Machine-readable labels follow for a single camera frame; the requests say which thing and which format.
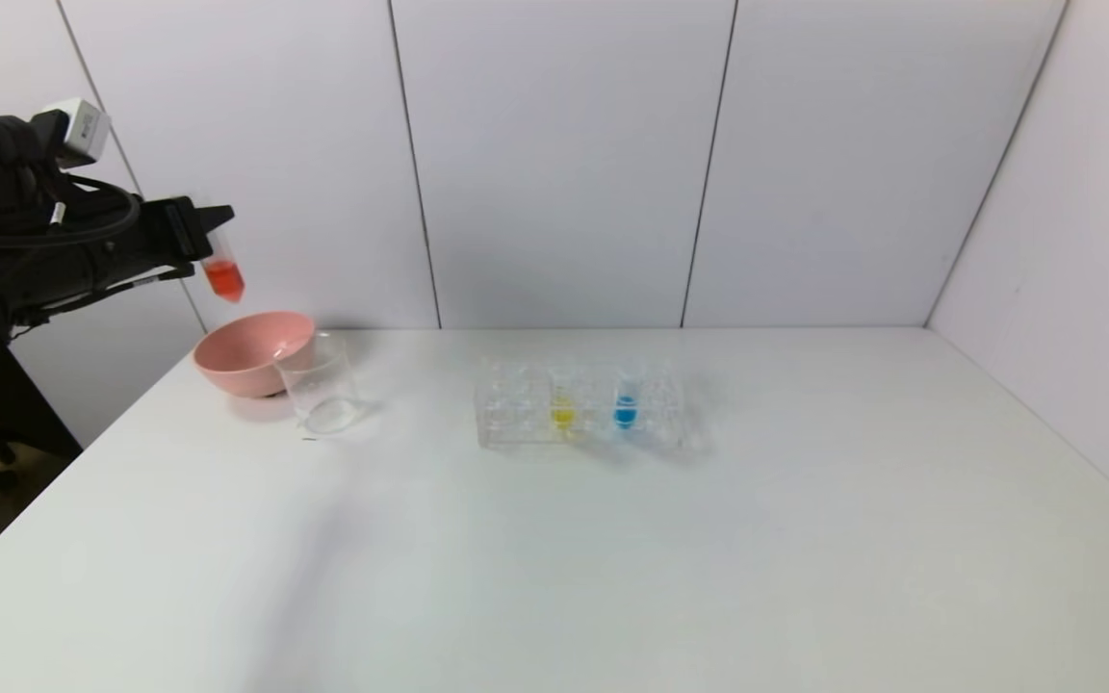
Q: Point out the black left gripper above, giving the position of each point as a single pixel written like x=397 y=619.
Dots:
x=185 y=229

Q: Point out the test tube with red pigment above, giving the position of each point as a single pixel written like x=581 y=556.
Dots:
x=224 y=279

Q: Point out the test tube with yellow pigment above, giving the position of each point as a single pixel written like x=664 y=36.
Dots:
x=562 y=414

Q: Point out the clear acrylic test tube rack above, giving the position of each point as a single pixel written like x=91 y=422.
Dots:
x=593 y=435

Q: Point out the test tube with blue pigment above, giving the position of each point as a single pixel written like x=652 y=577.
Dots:
x=624 y=414

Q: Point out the pink bowl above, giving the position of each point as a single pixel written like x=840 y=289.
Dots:
x=246 y=361

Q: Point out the clear glass beaker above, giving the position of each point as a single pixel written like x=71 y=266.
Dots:
x=323 y=395

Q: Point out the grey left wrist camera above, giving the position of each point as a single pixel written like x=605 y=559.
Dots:
x=83 y=125

